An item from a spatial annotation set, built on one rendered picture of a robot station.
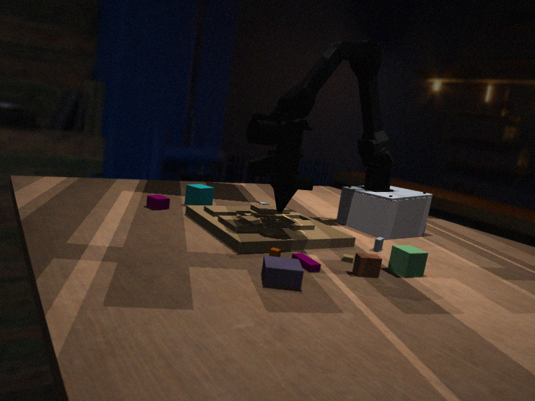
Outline teal block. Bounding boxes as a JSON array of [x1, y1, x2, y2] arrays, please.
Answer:
[[185, 184, 214, 205]]

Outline small purple block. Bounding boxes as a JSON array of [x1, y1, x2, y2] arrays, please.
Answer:
[[147, 195, 170, 210]]

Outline large purple block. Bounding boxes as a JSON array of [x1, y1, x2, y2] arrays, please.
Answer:
[[262, 256, 304, 288]]

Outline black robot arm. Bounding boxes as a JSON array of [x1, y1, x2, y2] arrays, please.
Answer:
[[246, 39, 399, 192]]

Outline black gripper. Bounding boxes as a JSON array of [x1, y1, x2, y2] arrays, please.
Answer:
[[262, 146, 314, 212]]

